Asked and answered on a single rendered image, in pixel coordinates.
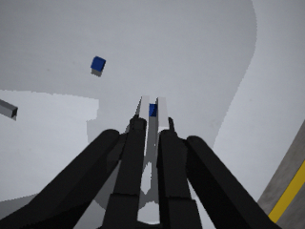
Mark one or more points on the dark grey rectangular block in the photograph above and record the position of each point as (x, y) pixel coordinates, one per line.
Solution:
(7, 109)

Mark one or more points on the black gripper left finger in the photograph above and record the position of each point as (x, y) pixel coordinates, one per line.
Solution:
(62, 203)

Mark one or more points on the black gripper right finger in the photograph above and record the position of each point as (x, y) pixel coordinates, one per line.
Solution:
(225, 200)

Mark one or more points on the small blue cube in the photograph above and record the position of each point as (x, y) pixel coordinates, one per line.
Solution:
(153, 110)
(98, 63)

